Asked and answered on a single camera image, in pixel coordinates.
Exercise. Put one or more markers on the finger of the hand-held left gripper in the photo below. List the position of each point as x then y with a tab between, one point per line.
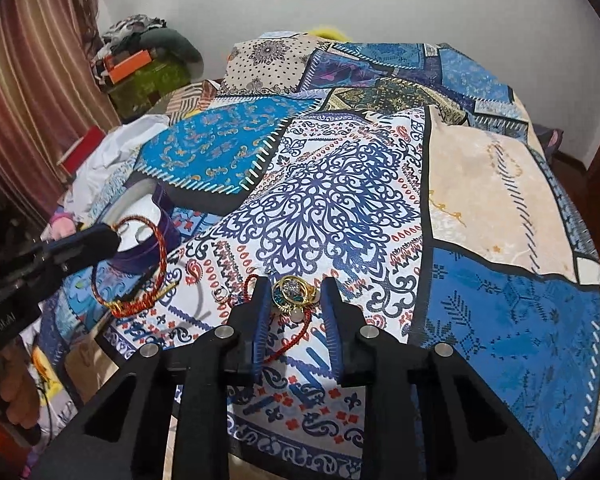
92	244

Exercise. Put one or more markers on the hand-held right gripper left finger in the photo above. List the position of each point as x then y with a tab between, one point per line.
260	320

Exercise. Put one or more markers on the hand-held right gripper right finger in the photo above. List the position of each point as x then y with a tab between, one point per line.
332	330

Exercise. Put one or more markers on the purple heart-shaped jewelry box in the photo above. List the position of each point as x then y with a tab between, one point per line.
130	262

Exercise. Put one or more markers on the red and gold thread bangle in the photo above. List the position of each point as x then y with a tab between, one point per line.
161	255

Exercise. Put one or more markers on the person's left hand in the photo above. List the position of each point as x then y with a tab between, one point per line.
17	385

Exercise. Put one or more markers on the pink cloth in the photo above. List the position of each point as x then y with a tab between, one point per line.
62	227

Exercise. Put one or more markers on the white cloth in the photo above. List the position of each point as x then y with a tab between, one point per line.
115	155

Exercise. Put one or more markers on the red box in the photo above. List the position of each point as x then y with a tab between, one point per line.
82	150

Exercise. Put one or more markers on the patchwork printed blanket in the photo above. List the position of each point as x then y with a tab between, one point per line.
330	200

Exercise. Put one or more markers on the green patterned cloth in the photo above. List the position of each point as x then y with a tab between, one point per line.
150	87

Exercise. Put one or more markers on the striped brown curtain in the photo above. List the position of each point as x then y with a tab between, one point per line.
30	85

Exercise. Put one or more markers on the orange striped cloth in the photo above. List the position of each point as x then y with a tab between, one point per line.
190	101

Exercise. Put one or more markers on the orange box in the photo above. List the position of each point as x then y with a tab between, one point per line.
127	66

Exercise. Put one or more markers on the pile of clothes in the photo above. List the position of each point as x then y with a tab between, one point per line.
170	42

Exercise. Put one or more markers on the dark cloth on floor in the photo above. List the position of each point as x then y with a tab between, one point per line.
547	136

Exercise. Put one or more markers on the yellow plastic object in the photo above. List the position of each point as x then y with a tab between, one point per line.
330	34

